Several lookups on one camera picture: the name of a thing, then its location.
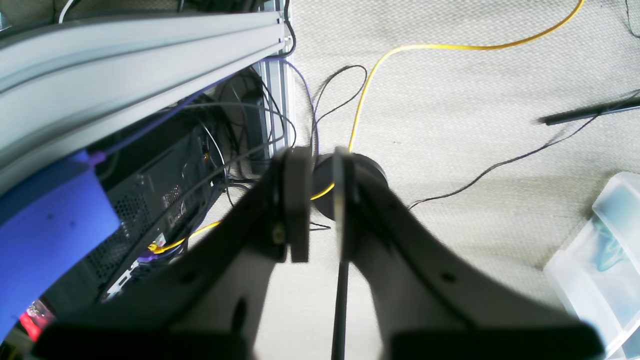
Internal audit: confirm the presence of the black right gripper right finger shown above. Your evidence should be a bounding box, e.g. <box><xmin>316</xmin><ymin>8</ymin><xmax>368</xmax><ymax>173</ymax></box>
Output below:
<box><xmin>333</xmin><ymin>146</ymin><xmax>605</xmax><ymax>360</ymax></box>

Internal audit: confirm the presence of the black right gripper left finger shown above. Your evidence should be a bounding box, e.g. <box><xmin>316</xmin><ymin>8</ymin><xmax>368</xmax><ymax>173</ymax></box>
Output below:
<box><xmin>32</xmin><ymin>146</ymin><xmax>311</xmax><ymax>360</ymax></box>

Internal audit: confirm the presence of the black computer tower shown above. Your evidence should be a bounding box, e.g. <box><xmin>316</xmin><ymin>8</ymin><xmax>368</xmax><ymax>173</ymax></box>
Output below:
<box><xmin>41</xmin><ymin>111</ymin><xmax>233</xmax><ymax>315</ymax></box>

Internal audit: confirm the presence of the clear plastic bin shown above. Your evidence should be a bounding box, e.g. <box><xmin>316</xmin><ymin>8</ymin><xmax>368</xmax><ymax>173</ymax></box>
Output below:
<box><xmin>543</xmin><ymin>172</ymin><xmax>640</xmax><ymax>360</ymax></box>

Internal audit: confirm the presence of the black round stand base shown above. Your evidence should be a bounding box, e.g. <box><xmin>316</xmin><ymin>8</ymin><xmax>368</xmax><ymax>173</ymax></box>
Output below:
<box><xmin>311</xmin><ymin>153</ymin><xmax>389</xmax><ymax>221</ymax></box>

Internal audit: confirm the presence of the blue box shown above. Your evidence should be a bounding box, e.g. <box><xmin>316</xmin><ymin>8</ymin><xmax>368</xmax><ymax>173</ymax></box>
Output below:
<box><xmin>0</xmin><ymin>150</ymin><xmax>121</xmax><ymax>338</ymax></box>

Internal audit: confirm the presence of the black floor cable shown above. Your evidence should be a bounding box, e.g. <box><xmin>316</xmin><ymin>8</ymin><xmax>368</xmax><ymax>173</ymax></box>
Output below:
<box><xmin>408</xmin><ymin>90</ymin><xmax>640</xmax><ymax>210</ymax></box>

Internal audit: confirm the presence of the grey aluminium table frame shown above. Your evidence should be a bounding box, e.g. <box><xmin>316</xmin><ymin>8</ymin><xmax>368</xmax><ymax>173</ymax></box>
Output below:
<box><xmin>0</xmin><ymin>12</ymin><xmax>284</xmax><ymax>193</ymax></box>

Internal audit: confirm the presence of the yellow cable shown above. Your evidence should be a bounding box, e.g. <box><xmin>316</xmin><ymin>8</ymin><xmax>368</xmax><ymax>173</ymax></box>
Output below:
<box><xmin>148</xmin><ymin>0</ymin><xmax>586</xmax><ymax>255</ymax></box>

